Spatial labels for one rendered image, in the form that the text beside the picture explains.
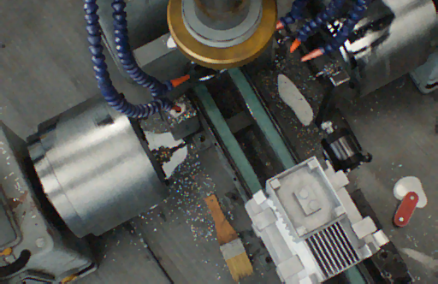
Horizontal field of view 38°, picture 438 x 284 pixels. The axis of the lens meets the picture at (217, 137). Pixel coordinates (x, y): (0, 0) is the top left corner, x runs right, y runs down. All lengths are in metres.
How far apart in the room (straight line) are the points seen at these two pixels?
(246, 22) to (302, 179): 0.33
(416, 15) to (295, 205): 0.43
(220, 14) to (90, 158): 0.38
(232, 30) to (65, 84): 0.71
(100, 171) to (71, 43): 0.57
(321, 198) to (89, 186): 0.42
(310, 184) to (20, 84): 0.81
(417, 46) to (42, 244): 0.80
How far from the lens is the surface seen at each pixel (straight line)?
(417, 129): 1.60
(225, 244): 1.48
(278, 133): 1.42
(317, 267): 1.20
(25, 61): 1.70
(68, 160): 1.19
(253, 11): 1.04
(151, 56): 1.25
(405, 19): 1.30
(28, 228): 1.19
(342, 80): 1.12
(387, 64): 1.31
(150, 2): 1.31
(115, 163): 1.18
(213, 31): 1.02
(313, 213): 1.19
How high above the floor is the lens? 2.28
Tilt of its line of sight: 74 degrees down
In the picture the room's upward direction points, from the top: 8 degrees counter-clockwise
